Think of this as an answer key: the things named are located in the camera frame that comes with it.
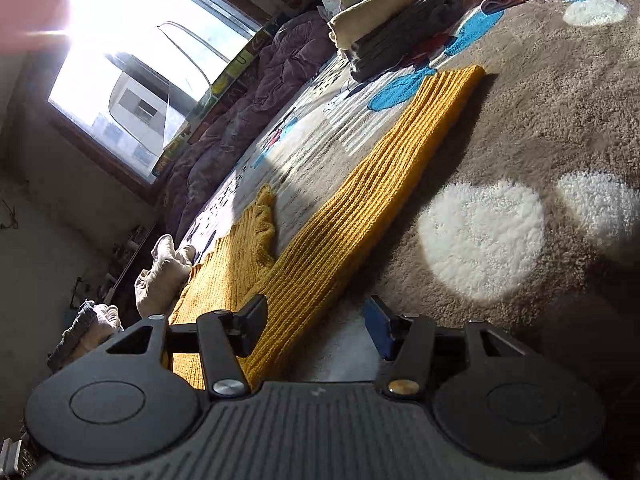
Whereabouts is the grey and pink clothes heap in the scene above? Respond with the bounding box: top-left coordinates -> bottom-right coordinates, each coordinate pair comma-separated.
47,300 -> 124,374

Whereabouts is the window with metal rail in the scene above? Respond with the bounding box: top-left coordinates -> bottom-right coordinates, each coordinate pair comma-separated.
49,0 -> 259,183

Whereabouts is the yellow knitted sweater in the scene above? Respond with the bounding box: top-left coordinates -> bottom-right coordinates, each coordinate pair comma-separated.
169,65 -> 486,387

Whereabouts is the folded dark grey garment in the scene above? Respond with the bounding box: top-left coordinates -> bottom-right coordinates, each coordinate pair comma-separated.
347,0 -> 465,82

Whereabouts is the Mickey Mouse plush blanket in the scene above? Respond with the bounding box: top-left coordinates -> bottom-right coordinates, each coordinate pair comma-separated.
181,0 -> 639,396

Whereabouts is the purple quilted comforter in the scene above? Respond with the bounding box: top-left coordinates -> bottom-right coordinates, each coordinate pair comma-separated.
160,10 -> 335,242

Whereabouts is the cream bundled garment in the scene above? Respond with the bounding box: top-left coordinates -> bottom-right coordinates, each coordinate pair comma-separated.
134,234 -> 196,318

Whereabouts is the folded cream garment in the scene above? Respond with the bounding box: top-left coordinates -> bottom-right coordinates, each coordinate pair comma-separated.
329,0 -> 416,50

